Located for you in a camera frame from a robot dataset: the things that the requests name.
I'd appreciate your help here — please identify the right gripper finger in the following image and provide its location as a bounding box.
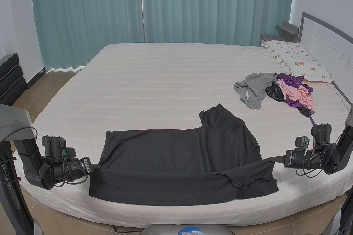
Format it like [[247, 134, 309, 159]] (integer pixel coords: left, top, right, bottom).
[[261, 156, 286, 164]]

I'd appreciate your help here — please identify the grey bedside table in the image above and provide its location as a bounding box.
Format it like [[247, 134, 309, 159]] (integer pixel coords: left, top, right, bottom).
[[260, 20, 300, 43]]

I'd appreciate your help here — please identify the grey garment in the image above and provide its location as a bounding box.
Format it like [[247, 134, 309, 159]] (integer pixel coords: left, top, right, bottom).
[[234, 72, 278, 111]]

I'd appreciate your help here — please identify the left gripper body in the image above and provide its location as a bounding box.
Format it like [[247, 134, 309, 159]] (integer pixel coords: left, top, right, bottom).
[[65, 157, 92, 182]]

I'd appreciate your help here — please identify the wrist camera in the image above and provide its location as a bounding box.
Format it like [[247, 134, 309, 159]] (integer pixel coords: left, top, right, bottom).
[[294, 136, 310, 150], [61, 147, 77, 160]]

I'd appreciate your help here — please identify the black T-shirt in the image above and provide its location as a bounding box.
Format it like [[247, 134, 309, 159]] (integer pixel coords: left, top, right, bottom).
[[89, 103, 279, 206]]

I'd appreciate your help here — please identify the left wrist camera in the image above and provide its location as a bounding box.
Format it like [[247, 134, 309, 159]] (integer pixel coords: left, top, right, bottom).
[[61, 147, 77, 160]]

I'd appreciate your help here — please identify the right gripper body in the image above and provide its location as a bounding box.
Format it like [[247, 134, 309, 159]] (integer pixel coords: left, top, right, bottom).
[[284, 148, 305, 170]]

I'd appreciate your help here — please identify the black chest of drawers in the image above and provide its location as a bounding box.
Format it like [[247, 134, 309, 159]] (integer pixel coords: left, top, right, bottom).
[[0, 53, 28, 106]]

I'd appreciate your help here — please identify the white printed pillow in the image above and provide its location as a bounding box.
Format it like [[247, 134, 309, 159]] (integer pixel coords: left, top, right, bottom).
[[260, 40, 334, 83]]

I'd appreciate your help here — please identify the bed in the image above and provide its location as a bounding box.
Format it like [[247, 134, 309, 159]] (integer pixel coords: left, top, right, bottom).
[[12, 12, 353, 229]]

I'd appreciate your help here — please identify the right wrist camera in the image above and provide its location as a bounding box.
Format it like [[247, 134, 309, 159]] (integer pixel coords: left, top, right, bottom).
[[294, 136, 310, 150]]

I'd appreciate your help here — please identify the pile of clothes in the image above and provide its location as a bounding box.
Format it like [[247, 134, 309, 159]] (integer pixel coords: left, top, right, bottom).
[[265, 73, 318, 127]]

